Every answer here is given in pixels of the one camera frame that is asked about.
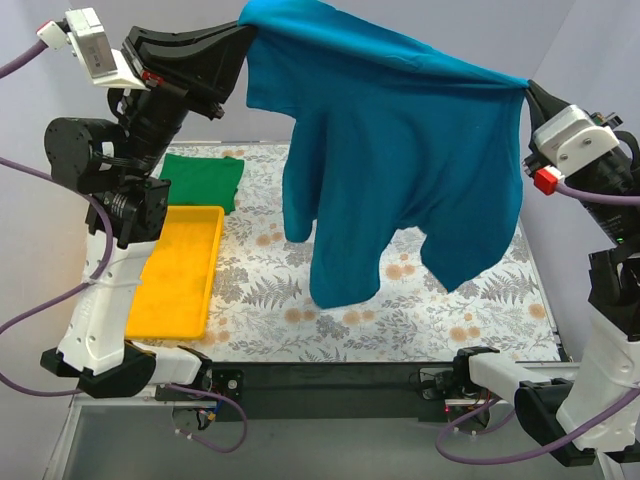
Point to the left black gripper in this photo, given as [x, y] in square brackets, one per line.
[163, 67]

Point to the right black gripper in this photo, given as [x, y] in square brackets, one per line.
[542, 105]

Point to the blue t shirt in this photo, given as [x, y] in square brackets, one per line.
[389, 134]

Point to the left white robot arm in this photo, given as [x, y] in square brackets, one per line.
[127, 211]

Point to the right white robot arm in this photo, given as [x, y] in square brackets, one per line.
[595, 413]

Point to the folded green t shirt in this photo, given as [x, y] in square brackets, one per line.
[197, 181]

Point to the yellow plastic tray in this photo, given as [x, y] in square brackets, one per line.
[172, 302]

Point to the floral table mat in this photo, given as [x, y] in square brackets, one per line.
[261, 309]

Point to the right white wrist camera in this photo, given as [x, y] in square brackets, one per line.
[570, 141]

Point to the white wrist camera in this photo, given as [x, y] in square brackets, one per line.
[570, 141]
[83, 32]

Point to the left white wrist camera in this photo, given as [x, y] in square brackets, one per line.
[83, 32]

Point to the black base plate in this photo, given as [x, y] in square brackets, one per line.
[425, 402]

